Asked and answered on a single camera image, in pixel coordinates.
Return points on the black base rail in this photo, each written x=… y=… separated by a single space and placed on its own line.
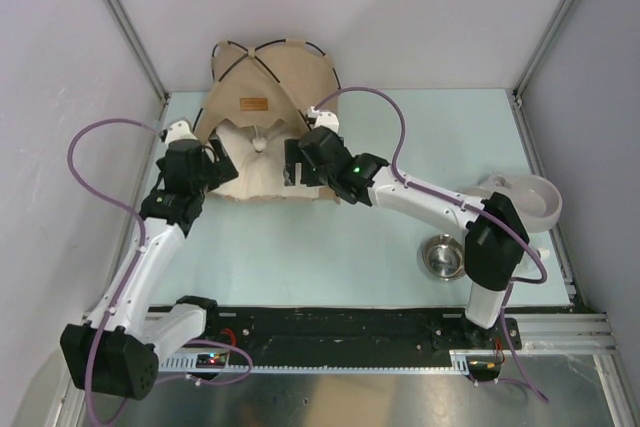
x=353 y=338

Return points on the grey double pet bowl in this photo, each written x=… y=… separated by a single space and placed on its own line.
x=536 y=200

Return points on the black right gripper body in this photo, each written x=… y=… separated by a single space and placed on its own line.
x=325 y=179

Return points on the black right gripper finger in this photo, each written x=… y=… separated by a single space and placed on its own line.
x=300 y=174
x=293 y=154

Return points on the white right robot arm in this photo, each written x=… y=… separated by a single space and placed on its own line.
x=490 y=230

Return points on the aluminium frame post right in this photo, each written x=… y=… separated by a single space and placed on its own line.
x=552 y=30

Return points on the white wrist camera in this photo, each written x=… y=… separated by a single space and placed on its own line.
x=179 y=130
x=316 y=118

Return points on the aluminium frame post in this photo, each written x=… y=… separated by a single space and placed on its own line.
x=552 y=30
x=125 y=25

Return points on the tan fabric pet tent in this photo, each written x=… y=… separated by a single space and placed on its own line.
x=259 y=98

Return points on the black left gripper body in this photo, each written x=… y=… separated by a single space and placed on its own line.
x=203 y=178

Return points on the stainless steel bowl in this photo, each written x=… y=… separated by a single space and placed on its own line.
x=442 y=256

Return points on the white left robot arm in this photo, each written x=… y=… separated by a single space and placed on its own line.
x=115 y=351

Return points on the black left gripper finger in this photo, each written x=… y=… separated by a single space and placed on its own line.
x=225 y=172
x=215 y=149

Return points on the white pompom toy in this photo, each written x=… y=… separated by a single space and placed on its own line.
x=259 y=144

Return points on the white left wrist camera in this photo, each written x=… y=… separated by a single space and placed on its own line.
x=179 y=130

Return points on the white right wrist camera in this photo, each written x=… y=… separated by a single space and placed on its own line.
x=316 y=118

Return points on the aluminium frame post left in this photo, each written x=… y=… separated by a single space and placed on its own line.
x=125 y=25

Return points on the cream fluffy cushion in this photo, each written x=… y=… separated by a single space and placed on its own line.
x=260 y=173

